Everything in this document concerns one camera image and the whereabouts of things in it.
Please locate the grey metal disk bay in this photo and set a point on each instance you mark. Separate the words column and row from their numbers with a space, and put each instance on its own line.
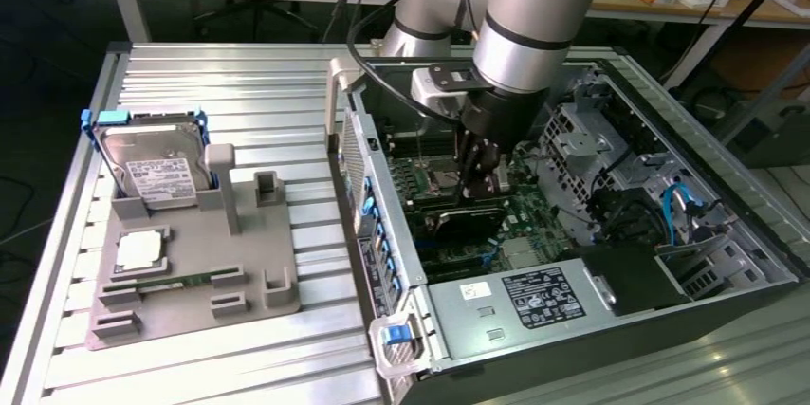
column 582, row 139

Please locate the thin locking lever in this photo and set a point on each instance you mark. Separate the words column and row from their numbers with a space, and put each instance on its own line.
column 422, row 149

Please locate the grey power supply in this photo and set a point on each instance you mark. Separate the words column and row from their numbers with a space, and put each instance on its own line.
column 469, row 324

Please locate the green motherboard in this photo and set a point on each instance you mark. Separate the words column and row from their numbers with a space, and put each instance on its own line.
column 531, row 215

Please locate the graphics card with black cooler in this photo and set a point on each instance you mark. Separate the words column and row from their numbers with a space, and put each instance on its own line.
column 462, row 225

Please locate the open black PC case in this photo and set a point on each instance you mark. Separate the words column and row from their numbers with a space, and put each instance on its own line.
column 728, row 329

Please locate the CPU socket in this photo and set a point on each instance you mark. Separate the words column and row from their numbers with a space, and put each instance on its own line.
column 442, row 177

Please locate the silver CPU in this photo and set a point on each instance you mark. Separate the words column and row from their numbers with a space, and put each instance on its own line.
column 140, row 249

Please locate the grey parts rack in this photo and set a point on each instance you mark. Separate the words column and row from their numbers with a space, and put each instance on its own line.
column 203, row 234

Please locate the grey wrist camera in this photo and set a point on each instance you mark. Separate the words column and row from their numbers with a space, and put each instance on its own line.
column 437, row 92

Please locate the hard disk in blue carrier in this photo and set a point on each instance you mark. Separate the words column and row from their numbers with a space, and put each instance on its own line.
column 148, row 163

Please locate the silver chipset heatsink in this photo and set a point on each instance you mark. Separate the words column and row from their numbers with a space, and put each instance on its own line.
column 521, row 253

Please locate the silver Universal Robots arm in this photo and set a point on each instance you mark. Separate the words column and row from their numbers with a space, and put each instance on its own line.
column 538, row 6

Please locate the black plastic shroud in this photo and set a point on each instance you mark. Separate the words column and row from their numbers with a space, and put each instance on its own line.
column 626, row 277

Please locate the black equipment box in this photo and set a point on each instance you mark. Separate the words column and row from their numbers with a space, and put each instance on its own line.
column 772, row 139

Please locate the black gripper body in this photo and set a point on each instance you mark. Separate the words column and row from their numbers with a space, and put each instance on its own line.
column 503, row 115

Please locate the green RAM stick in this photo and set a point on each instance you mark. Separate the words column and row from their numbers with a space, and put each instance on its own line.
column 178, row 280

